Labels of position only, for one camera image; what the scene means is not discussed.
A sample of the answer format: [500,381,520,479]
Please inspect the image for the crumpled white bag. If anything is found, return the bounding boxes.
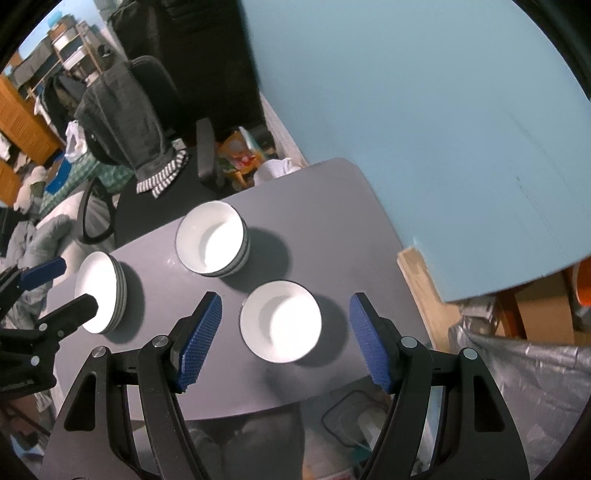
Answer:
[253,157,303,185]

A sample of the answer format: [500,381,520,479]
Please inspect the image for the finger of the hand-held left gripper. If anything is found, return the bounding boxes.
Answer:
[0,294,100,365]
[0,257,66,319]

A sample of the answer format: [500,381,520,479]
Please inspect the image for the silver plastic sheet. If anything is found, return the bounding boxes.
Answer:
[450,318,591,480]

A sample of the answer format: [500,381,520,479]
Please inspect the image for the wooden wardrobe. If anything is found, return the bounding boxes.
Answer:
[0,74,65,208]

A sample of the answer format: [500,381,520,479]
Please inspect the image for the black hanging coat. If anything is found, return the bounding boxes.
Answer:
[111,0,264,144]

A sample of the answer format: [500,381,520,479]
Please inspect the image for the grey puffy duvet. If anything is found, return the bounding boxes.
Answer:
[0,215,77,278]

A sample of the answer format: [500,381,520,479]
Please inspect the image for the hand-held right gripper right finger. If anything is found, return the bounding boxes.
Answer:
[348,292,529,480]

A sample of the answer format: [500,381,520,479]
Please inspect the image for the black office chair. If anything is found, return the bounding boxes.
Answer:
[76,55,232,250]

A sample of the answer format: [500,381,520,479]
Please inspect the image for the white plastic bag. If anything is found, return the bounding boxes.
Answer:
[65,121,88,162]

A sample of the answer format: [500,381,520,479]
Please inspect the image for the clear container with black rim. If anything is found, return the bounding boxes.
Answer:
[321,390,398,453]

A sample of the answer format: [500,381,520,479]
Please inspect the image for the cardboard box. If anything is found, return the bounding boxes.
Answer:
[496,272,583,347]

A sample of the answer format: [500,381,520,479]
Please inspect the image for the wooden board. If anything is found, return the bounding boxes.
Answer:
[397,247,462,352]

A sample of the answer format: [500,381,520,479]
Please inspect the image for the metal shelf rack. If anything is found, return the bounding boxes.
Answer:
[28,14,102,100]

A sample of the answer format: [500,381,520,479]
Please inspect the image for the green checked tablecloth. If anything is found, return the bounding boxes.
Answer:
[39,152,134,217]

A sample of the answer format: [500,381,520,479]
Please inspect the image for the blue flat box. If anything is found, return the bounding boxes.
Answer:
[46,159,77,197]

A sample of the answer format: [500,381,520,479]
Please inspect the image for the grey pants with striped cuffs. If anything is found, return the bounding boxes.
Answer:
[74,62,190,199]

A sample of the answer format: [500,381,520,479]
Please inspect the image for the colourful toy box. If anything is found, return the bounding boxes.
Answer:
[217,127,266,190]

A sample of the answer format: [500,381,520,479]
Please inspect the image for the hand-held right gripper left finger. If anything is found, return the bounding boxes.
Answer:
[41,292,223,480]

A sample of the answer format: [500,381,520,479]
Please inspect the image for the dark hanging clothes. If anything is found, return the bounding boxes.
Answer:
[44,74,88,144]

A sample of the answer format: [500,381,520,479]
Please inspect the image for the beige clothes pile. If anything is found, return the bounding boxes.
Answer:
[14,166,47,210]

